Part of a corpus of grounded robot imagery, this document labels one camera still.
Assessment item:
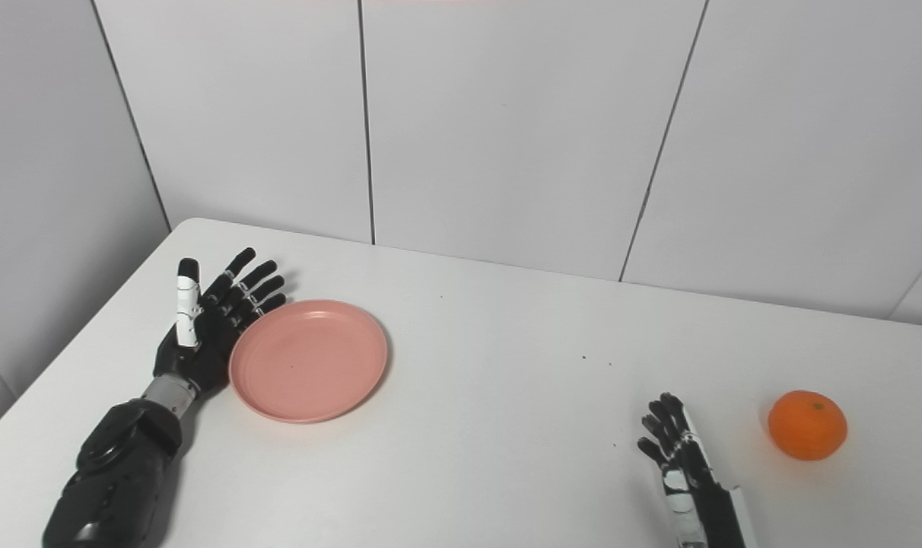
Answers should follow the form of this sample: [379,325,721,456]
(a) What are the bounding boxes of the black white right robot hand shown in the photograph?
[637,393,759,548]

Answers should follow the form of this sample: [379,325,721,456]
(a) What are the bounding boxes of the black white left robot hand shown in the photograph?
[153,247,288,397]

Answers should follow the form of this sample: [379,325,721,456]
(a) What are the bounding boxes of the pink round plate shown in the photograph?
[228,298,389,424]

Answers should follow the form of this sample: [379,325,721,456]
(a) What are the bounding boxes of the orange fruit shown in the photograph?
[768,390,848,462]

